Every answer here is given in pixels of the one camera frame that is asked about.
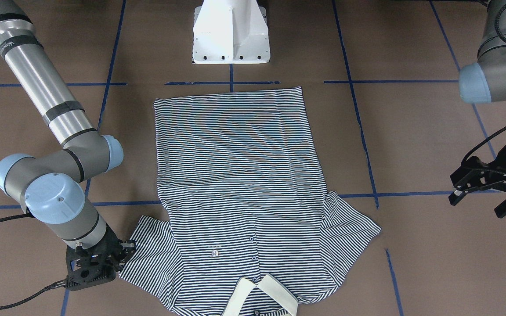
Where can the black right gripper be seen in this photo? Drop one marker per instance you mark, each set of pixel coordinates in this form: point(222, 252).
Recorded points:
point(126, 246)

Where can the navy white striped polo shirt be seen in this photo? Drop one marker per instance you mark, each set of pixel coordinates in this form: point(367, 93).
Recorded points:
point(252, 229)

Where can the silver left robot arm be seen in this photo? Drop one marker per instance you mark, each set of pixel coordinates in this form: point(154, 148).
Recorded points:
point(484, 82)

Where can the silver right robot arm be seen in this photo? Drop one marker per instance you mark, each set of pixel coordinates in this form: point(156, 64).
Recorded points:
point(49, 188)

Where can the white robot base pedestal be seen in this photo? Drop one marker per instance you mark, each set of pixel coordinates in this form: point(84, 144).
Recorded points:
point(230, 32)

